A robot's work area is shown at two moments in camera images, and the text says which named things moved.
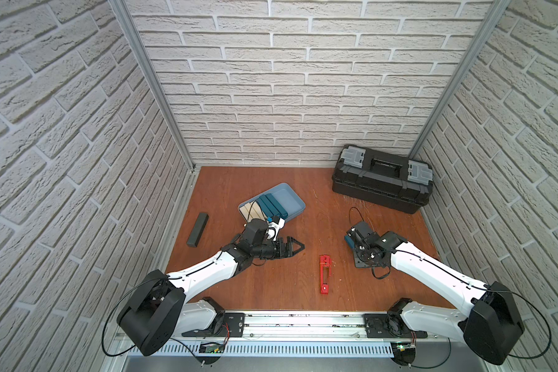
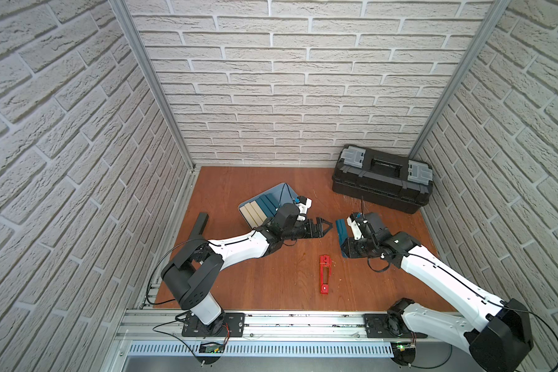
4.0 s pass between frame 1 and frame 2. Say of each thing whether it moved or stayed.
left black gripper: moved
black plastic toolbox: stayed
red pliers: stayed
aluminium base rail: stayed
